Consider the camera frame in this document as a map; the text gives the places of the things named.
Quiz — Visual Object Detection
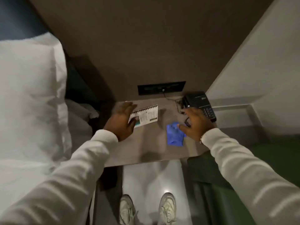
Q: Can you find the person's right white shoe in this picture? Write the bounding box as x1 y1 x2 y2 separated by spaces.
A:
158 192 177 225

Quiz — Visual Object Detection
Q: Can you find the blue cloth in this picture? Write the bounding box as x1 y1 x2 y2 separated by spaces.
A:
166 122 187 146

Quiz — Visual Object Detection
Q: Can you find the white spiral notepad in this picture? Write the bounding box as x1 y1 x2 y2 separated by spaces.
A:
128 105 158 128

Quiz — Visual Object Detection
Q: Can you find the person's left forearm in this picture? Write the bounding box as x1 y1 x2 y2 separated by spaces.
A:
0 129 119 225

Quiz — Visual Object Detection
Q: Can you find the person's left hand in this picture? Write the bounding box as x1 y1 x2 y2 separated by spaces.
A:
103 101 139 142

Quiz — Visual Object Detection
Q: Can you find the person's left white shoe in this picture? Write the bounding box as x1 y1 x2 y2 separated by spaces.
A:
119 194 137 225

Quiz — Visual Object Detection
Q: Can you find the person's right hand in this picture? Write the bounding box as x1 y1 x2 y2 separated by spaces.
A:
176 107 216 144

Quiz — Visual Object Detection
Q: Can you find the dark headboard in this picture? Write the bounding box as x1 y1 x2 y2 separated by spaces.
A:
0 0 51 41

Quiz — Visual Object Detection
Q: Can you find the person's right forearm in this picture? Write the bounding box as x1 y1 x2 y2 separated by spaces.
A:
202 128 300 225

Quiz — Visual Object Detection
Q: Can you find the black telephone cable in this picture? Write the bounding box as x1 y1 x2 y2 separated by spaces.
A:
163 91 191 127

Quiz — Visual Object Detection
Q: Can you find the black desk telephone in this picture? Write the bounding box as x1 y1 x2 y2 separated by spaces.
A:
182 93 217 122

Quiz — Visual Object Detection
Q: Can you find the white pillow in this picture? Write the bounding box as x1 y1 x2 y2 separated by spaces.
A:
0 32 72 167

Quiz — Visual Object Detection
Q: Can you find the person's white shoe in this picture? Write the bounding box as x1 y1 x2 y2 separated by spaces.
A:
119 194 137 225
158 192 177 225

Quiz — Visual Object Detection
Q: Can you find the white bed sheet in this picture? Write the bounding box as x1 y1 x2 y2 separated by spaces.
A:
64 99 99 148

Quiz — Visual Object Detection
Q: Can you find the black wall outlet panel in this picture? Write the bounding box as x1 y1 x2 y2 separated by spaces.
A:
137 81 186 95

